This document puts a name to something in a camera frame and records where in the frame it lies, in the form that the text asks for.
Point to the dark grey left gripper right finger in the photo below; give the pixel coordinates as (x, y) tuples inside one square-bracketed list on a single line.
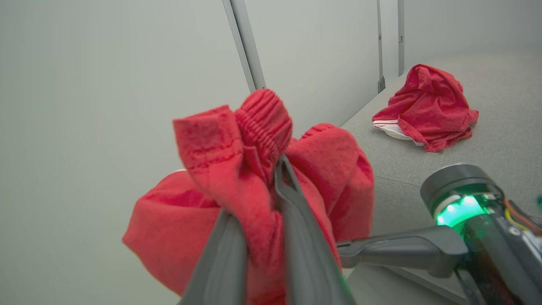
[(305, 254)]

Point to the red jersey with white trim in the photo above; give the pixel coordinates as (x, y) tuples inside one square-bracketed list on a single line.
[(427, 106)]

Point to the large white partition panel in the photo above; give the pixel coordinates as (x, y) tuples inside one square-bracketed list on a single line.
[(106, 84)]

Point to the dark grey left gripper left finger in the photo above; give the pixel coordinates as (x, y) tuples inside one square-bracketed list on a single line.
[(220, 262)]

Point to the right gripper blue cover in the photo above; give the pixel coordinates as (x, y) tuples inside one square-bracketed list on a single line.
[(495, 254)]

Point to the red shorts with elastic waistband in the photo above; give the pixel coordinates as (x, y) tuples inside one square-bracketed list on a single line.
[(203, 169)]

